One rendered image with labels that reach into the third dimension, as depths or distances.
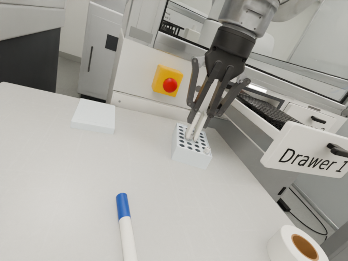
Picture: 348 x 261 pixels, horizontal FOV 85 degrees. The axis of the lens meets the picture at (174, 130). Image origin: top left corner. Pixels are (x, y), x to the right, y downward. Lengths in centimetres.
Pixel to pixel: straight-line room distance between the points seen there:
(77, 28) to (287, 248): 388
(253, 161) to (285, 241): 63
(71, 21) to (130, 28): 342
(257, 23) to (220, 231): 34
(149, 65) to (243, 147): 52
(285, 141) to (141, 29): 43
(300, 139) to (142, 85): 42
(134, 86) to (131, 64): 6
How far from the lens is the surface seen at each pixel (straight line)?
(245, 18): 37
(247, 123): 54
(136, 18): 57
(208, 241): 32
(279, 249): 36
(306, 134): 48
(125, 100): 60
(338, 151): 51
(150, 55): 57
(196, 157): 42
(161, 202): 33
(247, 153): 89
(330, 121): 107
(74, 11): 394
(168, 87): 52
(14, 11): 88
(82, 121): 44
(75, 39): 397
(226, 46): 38
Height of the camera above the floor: 99
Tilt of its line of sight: 25 degrees down
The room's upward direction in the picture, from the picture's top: 22 degrees clockwise
